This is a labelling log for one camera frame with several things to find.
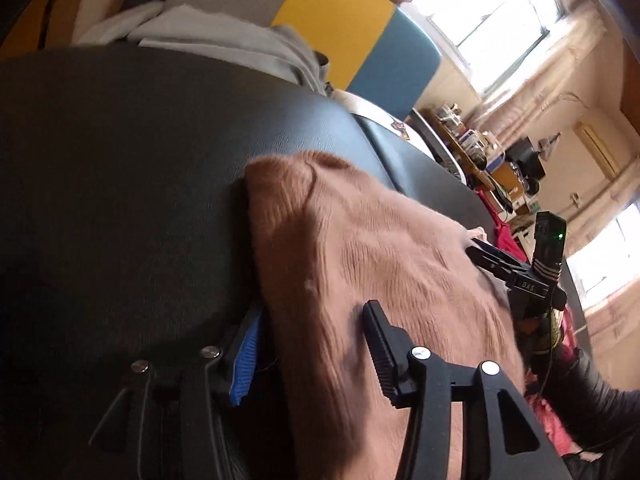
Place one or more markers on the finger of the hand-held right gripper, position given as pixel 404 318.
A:
pixel 500 262

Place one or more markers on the small wooden desk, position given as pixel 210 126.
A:
pixel 470 167

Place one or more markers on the grey yellow blue armchair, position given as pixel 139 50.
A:
pixel 330 15

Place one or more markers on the pink knit sweater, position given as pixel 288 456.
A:
pixel 375 260

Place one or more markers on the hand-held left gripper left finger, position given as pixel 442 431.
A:
pixel 247 360

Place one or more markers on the small side window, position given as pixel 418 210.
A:
pixel 605 260

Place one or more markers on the person's right forearm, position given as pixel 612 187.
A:
pixel 595 405

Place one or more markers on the grey button garment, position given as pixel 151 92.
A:
pixel 225 45

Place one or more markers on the white printed pillow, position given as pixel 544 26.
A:
pixel 370 110

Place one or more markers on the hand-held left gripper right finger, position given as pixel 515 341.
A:
pixel 385 355

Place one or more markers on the wooden wardrobe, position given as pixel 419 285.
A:
pixel 20 40

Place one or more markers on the cluster of jars and boxes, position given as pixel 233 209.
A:
pixel 465 135

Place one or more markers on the black monitor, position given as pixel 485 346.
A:
pixel 525 157

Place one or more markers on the wall air conditioner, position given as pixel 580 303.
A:
pixel 597 147

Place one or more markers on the large bright window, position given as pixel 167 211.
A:
pixel 490 5

